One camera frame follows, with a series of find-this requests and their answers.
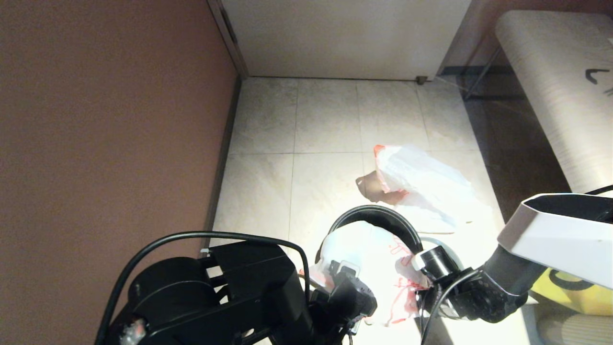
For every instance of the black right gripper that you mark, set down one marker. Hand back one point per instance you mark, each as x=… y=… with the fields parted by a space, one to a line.
x=436 y=299

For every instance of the white red-printed plastic bag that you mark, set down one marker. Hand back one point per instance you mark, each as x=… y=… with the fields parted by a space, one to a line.
x=364 y=254

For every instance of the white red-printed trash bag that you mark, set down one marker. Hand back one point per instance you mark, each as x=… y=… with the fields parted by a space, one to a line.
x=426 y=187

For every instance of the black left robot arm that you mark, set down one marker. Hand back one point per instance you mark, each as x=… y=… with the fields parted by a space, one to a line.
x=215 y=297

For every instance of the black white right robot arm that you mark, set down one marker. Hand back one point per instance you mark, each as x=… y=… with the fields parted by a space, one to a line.
x=550 y=239

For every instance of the black round trash bin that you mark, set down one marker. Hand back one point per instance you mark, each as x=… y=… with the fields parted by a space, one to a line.
x=383 y=218

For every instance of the yellow plastic bag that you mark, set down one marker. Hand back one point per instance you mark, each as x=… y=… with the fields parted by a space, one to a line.
x=574 y=297

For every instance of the beige striped cushion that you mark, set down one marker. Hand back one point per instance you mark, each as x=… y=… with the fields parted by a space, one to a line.
x=570 y=331

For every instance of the small metal door stop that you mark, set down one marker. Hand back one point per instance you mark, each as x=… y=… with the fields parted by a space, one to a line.
x=421 y=80

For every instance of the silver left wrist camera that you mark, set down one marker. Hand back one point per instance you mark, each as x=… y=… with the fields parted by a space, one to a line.
x=344 y=267

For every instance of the dark metal bench frame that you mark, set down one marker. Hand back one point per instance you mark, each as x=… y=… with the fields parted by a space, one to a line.
x=455 y=72

